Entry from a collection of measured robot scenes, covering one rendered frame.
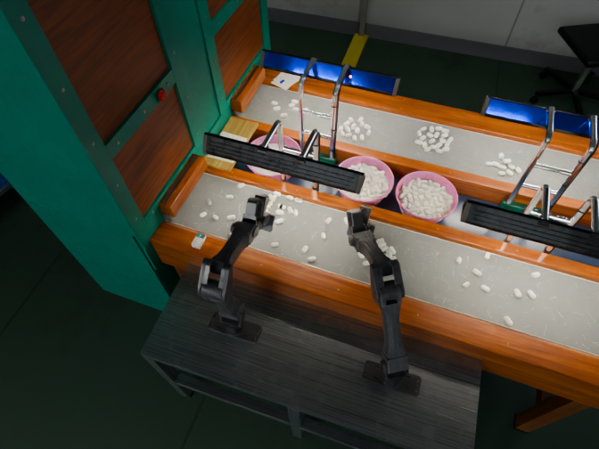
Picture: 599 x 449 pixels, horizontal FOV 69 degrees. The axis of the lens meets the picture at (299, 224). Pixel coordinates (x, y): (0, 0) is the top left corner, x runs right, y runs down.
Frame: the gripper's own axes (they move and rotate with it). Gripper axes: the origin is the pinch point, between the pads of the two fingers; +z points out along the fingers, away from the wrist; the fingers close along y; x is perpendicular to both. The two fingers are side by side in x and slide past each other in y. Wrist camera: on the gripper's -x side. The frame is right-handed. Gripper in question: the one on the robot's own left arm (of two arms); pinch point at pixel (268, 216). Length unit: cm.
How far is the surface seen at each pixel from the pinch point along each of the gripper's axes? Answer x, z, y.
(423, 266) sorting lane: 5, 11, -63
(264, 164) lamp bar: -21.0, -8.2, 3.0
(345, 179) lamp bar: -23.3, -8.6, -27.5
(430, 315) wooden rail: 17, -6, -69
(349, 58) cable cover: -87, 227, 27
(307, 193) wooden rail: -8.2, 22.7, -8.7
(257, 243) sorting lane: 13.2, 1.9, 3.0
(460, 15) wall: -137, 240, -51
